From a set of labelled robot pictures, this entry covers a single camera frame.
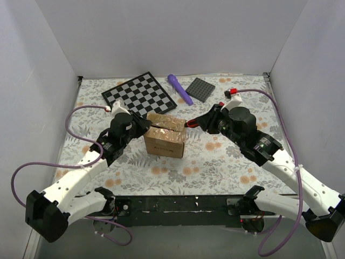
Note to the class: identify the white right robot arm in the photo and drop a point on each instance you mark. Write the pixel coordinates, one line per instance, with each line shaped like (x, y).
(321, 208)

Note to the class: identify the black white checkerboard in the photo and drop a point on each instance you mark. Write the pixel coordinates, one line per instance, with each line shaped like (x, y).
(142, 95)

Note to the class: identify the dark grey studded plate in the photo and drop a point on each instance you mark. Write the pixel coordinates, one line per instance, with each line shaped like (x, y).
(200, 89)

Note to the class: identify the brown taped cardboard box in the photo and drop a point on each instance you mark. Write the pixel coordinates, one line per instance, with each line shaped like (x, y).
(166, 136)

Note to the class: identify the red black utility knife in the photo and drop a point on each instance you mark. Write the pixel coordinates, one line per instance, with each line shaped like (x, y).
(191, 124)

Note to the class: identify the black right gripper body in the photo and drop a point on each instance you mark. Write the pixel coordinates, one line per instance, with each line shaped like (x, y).
(211, 122)

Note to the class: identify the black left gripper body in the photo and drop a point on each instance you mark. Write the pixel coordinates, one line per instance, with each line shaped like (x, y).
(137, 123)

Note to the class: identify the purple cylindrical handle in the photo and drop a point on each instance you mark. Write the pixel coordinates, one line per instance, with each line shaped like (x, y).
(177, 86)

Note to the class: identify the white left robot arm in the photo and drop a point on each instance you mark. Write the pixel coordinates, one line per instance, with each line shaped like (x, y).
(52, 210)

